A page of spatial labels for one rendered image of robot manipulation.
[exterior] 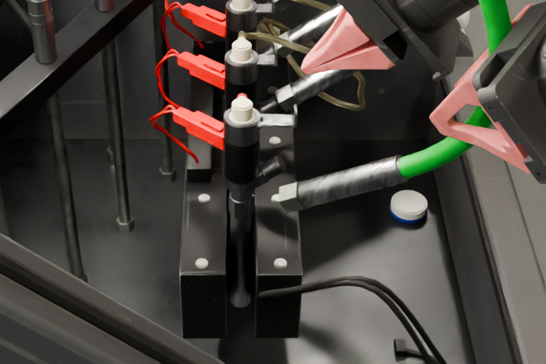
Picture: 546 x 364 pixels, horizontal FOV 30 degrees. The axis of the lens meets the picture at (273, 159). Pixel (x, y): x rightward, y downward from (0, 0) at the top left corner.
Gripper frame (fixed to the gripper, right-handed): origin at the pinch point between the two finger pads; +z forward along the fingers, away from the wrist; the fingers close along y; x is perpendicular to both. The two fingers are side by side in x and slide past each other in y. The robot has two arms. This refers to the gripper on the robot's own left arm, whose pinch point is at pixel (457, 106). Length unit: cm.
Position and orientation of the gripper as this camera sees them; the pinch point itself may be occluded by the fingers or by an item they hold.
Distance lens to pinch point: 62.8
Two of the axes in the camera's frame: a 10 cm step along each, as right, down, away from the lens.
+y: -6.0, 6.5, -4.6
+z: -5.2, 1.3, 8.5
